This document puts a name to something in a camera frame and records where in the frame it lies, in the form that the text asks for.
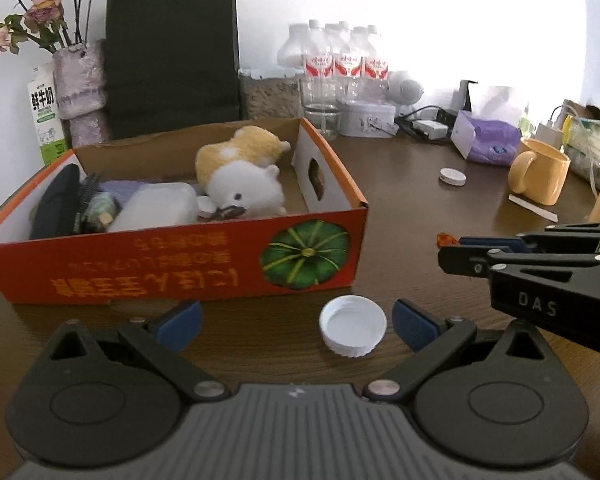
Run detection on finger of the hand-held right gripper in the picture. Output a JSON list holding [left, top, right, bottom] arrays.
[[455, 221, 600, 257], [437, 246, 600, 277]]

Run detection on white wall charger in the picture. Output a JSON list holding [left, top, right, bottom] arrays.
[[535, 105, 566, 148]]

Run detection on white paper strip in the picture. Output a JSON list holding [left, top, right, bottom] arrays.
[[508, 194, 559, 223]]

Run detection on purple flower vase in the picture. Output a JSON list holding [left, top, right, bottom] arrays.
[[52, 39, 112, 150]]

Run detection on plastic bag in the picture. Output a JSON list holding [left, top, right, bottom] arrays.
[[87, 195, 121, 233]]

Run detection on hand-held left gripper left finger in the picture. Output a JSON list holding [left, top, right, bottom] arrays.
[[40, 300, 231, 403]]

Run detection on navy pouch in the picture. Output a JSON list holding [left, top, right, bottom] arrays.
[[29, 164, 82, 241]]

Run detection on grey stand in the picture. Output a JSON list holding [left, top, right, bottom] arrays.
[[459, 79, 479, 113]]

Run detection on purple knit cloth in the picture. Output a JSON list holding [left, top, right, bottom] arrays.
[[97, 180, 146, 206]]

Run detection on clear container of pellets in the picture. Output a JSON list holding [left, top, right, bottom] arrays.
[[238, 67, 303, 121]]

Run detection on glass goblet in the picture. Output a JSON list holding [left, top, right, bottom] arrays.
[[300, 77, 342, 142]]

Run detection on white green milk carton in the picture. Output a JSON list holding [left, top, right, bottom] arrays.
[[27, 62, 67, 167]]

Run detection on round white device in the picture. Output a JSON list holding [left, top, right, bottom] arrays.
[[387, 71, 425, 113]]

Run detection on clear plastic water bottle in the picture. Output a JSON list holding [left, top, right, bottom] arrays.
[[302, 19, 337, 106], [278, 22, 308, 73], [332, 21, 366, 103], [361, 25, 391, 101]]

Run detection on white ribbed plastic lid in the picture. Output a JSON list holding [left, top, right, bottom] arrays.
[[319, 296, 387, 358]]

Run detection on yellow mug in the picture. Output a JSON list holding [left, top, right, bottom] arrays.
[[507, 137, 572, 206]]

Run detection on white printed tin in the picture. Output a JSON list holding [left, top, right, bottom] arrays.
[[339, 100, 398, 138]]

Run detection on orange cardboard box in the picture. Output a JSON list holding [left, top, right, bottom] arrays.
[[0, 117, 369, 306]]

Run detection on green white packet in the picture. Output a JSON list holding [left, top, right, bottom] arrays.
[[562, 115, 600, 191]]

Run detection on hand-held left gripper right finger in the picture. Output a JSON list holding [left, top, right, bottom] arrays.
[[364, 297, 553, 403]]

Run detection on white yellow plush toy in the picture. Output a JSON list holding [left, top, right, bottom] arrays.
[[195, 126, 292, 220]]

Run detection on black paper bag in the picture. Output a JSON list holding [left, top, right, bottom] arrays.
[[104, 0, 242, 141]]

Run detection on translucent white plastic container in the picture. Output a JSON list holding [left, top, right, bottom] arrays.
[[107, 182, 200, 233]]

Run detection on purple tissue pack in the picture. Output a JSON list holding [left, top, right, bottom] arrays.
[[451, 85, 523, 167]]

